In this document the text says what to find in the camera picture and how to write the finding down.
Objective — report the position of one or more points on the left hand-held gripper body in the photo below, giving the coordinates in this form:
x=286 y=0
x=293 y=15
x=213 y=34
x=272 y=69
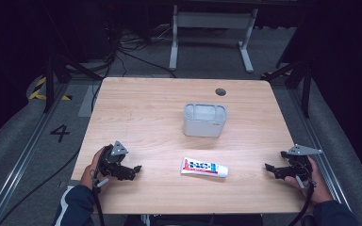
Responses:
x=110 y=163

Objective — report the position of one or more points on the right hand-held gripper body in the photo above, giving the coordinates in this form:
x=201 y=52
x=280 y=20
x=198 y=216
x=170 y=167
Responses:
x=298 y=164

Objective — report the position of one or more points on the white toothpaste tube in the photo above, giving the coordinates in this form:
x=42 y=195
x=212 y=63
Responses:
x=202 y=167

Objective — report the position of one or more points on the grey plastic container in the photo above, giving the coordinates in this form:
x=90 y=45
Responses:
x=204 y=124

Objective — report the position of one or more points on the person's left hand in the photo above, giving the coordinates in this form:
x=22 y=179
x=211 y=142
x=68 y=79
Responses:
x=89 y=175

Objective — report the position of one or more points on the person's right hand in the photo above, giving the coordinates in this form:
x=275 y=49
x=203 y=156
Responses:
x=319 y=185

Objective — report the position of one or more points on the black metal stand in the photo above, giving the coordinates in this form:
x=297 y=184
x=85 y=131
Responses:
x=306 y=91
x=48 y=84

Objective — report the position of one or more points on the metal floor rail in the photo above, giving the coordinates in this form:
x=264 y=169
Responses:
x=19 y=157
x=319 y=141

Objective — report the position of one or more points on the grey metal desk frame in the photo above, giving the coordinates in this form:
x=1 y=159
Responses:
x=212 y=20

